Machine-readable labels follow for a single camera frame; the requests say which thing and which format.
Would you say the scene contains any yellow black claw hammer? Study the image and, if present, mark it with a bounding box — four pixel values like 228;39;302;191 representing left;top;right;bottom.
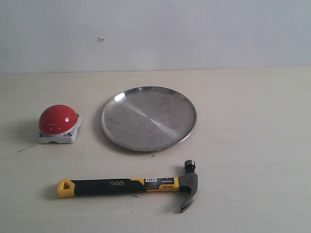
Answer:
56;160;198;213

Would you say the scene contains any red dome button white base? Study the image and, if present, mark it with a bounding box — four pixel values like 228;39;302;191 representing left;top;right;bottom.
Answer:
38;104;82;144

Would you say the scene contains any round stainless steel plate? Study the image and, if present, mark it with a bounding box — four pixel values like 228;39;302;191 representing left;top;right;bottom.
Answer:
101;86;197;152

